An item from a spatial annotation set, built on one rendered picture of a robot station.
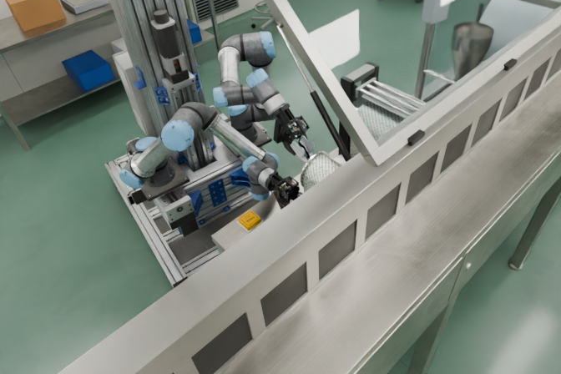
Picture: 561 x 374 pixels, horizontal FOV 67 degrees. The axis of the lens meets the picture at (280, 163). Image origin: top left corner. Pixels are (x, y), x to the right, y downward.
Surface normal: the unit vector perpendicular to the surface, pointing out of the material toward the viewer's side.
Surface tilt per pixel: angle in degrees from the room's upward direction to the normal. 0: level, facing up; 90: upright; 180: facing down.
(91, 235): 0
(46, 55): 90
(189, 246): 0
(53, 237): 0
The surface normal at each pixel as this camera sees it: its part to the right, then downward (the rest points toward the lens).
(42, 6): 0.61, 0.50
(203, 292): -0.07, -0.73
